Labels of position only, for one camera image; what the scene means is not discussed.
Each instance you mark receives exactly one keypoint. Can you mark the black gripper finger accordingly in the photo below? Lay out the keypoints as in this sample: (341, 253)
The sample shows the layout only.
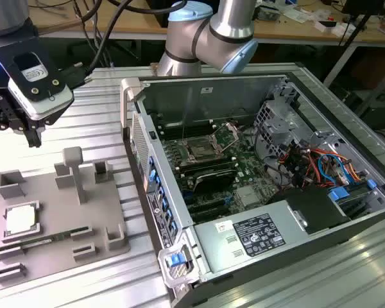
(34, 138)

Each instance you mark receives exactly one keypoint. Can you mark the silver CPU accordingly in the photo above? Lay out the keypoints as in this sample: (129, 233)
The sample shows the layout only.
(20, 219)

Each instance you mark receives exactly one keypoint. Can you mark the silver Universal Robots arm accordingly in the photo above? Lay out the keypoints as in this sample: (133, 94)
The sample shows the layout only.
(186, 41)

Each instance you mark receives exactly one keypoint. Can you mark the black RAM slot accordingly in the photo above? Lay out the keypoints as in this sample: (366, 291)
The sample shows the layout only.
(184, 130)
(208, 168)
(183, 124)
(205, 162)

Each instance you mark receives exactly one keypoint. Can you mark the CPU socket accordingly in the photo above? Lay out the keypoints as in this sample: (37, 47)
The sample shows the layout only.
(202, 149)

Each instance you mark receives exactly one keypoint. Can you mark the black expansion slot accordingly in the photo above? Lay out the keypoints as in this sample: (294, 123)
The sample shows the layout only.
(207, 203)
(211, 214)

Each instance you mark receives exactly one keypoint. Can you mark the grey parts rack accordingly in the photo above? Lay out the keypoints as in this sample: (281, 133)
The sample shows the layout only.
(67, 208)

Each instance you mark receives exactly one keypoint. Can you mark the green RAM stick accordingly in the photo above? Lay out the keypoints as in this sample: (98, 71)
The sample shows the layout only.
(51, 238)

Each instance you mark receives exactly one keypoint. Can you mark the thin metal locking lever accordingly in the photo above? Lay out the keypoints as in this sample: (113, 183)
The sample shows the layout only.
(183, 133)

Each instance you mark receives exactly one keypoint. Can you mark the blue case latch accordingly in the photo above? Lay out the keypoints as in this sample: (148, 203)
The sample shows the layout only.
(174, 260)

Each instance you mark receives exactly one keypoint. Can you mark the silver power supply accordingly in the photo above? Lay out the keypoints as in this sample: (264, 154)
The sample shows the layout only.
(218, 244)

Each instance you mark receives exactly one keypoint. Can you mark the silver chipset heat sink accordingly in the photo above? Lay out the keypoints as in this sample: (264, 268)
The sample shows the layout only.
(247, 196)

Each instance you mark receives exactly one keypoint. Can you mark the green motherboard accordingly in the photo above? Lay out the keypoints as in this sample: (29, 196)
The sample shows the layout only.
(253, 173)

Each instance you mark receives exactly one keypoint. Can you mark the perforated metal drive cage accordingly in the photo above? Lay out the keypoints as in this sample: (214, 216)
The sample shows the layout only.
(276, 125)

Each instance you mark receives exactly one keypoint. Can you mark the open PC case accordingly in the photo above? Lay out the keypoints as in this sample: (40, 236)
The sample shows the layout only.
(276, 256)

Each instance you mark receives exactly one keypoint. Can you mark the black plastic shroud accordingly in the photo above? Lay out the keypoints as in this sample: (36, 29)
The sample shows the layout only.
(317, 211)

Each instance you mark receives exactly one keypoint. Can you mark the black stand pole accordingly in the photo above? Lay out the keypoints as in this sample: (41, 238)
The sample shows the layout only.
(356, 22)

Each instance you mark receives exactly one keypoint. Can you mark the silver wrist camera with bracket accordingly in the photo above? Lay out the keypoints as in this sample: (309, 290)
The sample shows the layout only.
(51, 102)

